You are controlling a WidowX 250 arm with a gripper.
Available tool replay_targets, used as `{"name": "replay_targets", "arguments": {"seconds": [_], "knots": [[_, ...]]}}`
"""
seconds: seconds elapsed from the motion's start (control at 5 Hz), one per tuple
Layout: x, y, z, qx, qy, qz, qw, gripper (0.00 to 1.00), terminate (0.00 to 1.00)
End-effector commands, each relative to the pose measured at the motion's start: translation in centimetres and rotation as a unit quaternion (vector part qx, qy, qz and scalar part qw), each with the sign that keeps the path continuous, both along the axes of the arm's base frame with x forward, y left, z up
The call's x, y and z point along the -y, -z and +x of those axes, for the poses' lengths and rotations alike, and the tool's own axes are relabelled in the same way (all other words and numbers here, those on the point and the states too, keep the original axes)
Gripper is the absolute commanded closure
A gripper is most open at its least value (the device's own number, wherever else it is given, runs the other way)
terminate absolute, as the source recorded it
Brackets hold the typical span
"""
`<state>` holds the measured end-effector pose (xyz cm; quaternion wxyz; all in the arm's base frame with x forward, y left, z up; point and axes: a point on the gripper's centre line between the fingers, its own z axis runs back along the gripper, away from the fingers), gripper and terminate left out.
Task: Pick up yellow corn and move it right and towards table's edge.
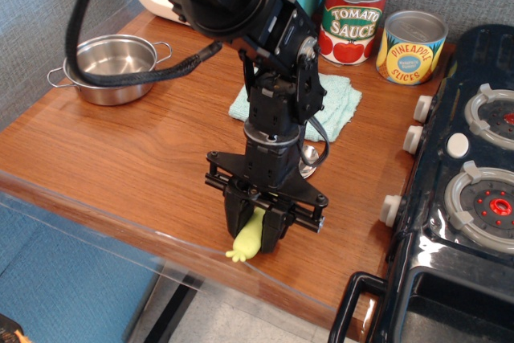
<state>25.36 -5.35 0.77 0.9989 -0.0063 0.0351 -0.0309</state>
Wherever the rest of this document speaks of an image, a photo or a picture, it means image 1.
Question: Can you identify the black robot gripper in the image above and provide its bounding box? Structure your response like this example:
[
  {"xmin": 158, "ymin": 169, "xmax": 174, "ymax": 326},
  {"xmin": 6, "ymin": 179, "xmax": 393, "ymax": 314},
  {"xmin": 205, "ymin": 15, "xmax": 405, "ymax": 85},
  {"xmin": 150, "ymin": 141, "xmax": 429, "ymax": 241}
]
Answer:
[{"xmin": 205, "ymin": 137, "xmax": 328, "ymax": 254}]

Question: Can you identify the spoon with yellow-green handle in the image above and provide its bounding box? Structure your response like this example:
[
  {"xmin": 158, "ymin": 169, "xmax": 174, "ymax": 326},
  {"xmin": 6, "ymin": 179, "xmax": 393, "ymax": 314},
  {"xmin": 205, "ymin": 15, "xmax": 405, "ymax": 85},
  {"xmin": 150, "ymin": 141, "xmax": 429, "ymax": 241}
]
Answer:
[{"xmin": 225, "ymin": 145, "xmax": 319, "ymax": 263}]

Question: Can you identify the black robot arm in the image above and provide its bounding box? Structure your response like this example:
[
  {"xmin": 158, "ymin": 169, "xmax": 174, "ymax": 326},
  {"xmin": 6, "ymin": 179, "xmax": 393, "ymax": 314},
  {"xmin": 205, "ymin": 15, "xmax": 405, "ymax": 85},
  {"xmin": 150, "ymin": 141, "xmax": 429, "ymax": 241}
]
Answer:
[{"xmin": 169, "ymin": 0, "xmax": 328, "ymax": 253}]

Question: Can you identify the orange object at corner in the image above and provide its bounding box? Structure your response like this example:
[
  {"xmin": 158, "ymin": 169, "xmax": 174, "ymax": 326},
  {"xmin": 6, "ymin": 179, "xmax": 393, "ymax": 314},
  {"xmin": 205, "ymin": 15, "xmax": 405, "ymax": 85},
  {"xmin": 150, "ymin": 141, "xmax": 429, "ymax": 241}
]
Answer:
[{"xmin": 0, "ymin": 315, "xmax": 31, "ymax": 343}]

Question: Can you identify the light blue folded cloth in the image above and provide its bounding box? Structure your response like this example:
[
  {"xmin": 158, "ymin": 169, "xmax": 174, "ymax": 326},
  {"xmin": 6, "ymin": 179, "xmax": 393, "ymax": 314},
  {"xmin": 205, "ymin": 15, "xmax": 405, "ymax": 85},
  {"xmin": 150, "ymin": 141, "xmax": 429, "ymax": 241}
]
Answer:
[{"xmin": 228, "ymin": 74, "xmax": 362, "ymax": 143}]

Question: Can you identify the black toy stove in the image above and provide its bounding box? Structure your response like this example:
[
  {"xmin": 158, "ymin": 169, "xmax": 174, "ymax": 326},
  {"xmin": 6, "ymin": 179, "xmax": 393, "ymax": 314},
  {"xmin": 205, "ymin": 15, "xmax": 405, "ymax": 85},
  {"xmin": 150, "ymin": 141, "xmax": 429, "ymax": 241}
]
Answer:
[{"xmin": 329, "ymin": 24, "xmax": 513, "ymax": 342}]

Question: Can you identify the small steel pot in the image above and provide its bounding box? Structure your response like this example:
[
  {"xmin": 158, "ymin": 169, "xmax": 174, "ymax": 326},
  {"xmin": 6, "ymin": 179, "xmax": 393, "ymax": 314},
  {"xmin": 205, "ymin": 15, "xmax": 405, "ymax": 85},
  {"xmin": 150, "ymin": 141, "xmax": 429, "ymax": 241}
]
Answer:
[{"xmin": 47, "ymin": 35, "xmax": 173, "ymax": 106}]

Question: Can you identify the pineapple slices can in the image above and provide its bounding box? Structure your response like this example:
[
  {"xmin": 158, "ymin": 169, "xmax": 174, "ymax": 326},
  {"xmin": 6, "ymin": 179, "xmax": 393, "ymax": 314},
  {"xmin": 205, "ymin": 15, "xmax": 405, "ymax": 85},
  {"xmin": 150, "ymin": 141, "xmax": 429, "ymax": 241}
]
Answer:
[{"xmin": 376, "ymin": 10, "xmax": 448, "ymax": 85}]

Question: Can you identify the tomato sauce can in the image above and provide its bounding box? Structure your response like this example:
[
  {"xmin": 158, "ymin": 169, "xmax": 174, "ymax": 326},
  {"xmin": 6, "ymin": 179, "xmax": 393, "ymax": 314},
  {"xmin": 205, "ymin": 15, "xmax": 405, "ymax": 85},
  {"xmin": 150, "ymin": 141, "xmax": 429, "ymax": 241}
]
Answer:
[{"xmin": 319, "ymin": 0, "xmax": 386, "ymax": 65}]

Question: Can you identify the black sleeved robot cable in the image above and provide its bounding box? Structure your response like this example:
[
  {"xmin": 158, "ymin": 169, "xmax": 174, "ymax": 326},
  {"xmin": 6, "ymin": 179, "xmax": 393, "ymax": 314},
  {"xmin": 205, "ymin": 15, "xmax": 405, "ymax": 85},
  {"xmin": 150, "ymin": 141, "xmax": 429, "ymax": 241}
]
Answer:
[{"xmin": 64, "ymin": 0, "xmax": 223, "ymax": 88}]

